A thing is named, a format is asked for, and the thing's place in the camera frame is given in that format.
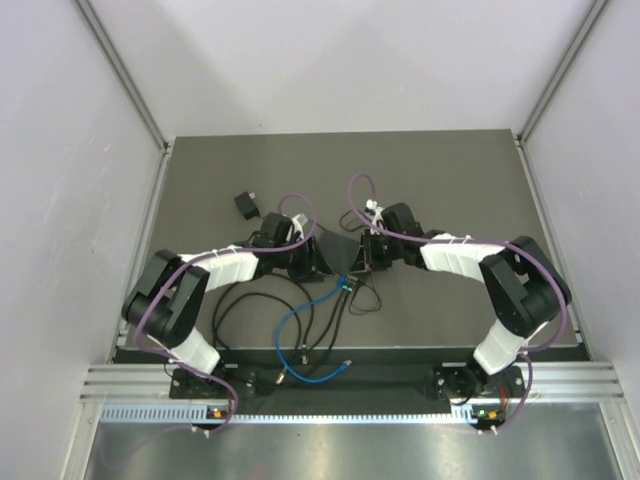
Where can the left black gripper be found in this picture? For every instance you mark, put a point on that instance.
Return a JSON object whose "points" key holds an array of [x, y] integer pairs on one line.
{"points": [[313, 266]]}

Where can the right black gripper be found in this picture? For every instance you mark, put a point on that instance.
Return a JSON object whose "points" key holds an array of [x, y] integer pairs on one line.
{"points": [[360, 264]]}

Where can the black network switch box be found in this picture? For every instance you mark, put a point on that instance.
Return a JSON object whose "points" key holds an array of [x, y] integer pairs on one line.
{"points": [[338, 251]]}

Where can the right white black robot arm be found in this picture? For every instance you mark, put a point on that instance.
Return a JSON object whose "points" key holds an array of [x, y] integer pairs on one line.
{"points": [[524, 288]]}

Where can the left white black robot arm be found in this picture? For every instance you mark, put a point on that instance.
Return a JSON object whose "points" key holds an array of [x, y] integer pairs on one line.
{"points": [[165, 301]]}

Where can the black power adapter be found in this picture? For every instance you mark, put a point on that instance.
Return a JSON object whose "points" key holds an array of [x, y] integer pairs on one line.
{"points": [[245, 203]]}

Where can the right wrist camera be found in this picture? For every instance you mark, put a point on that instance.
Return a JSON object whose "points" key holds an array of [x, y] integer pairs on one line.
{"points": [[399, 218]]}

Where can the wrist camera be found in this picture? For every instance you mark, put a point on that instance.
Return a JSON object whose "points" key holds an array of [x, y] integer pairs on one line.
{"points": [[399, 218], [278, 230]]}

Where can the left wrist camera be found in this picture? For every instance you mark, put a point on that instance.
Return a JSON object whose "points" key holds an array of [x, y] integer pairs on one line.
{"points": [[278, 230]]}

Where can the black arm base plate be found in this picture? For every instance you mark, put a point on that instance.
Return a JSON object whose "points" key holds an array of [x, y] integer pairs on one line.
{"points": [[431, 382]]}

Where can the grey slotted cable duct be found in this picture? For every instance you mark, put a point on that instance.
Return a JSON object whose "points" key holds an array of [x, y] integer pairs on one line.
{"points": [[203, 414]]}

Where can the front aluminium frame rail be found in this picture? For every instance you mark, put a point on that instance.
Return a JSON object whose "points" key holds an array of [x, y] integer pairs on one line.
{"points": [[553, 382]]}

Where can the left aluminium frame post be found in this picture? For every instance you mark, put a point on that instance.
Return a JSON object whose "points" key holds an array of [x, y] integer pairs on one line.
{"points": [[106, 45]]}

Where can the aluminium frame post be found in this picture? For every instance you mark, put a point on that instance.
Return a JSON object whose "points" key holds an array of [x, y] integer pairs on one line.
{"points": [[560, 72], [106, 45]]}

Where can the right aluminium frame post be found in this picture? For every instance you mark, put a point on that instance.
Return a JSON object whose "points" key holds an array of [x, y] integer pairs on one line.
{"points": [[560, 72]]}

